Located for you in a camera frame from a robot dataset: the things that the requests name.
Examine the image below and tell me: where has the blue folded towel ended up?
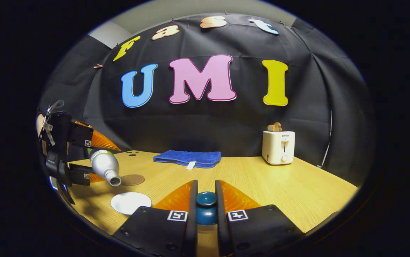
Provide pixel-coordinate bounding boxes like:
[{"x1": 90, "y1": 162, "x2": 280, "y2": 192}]
[{"x1": 153, "y1": 150, "x2": 222, "y2": 170}]

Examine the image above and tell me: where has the round brown coaster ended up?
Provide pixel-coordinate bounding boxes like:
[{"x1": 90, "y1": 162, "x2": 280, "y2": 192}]
[{"x1": 120, "y1": 174, "x2": 145, "y2": 186}]

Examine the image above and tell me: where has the cream toaster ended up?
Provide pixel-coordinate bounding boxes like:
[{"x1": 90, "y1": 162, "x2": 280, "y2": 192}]
[{"x1": 261, "y1": 130, "x2": 295, "y2": 165}]

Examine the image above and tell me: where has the teal teacup lid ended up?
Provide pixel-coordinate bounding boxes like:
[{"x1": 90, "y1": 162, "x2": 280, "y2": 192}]
[{"x1": 196, "y1": 191, "x2": 218, "y2": 226}]

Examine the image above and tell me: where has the black backdrop cloth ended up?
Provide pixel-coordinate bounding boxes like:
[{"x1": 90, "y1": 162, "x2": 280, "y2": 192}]
[{"x1": 39, "y1": 12, "x2": 376, "y2": 186}]

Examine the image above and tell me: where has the silver green-label water bottle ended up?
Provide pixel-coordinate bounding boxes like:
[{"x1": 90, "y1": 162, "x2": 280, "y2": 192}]
[{"x1": 87, "y1": 148, "x2": 122, "y2": 187}]

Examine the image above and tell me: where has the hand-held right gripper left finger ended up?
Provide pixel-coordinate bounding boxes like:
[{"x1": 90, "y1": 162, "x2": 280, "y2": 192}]
[{"x1": 112, "y1": 180, "x2": 198, "y2": 257}]

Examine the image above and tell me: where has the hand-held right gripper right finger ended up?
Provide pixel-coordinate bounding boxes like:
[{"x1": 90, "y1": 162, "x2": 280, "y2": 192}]
[{"x1": 215, "y1": 180, "x2": 304, "y2": 257}]

